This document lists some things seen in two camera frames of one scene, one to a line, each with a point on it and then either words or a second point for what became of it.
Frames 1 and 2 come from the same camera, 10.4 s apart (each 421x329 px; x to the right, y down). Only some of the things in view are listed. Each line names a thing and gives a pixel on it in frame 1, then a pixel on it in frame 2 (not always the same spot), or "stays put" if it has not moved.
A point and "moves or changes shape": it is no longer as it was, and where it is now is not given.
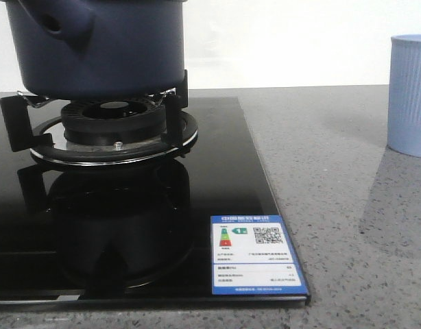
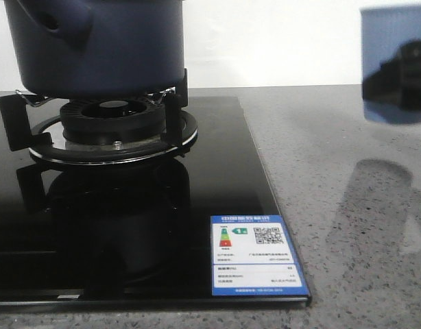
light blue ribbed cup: x=409 y=95 moves or changes shape
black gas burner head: x=114 y=121 stays put
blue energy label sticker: x=253 y=255 stays put
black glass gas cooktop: x=65 y=237 stays put
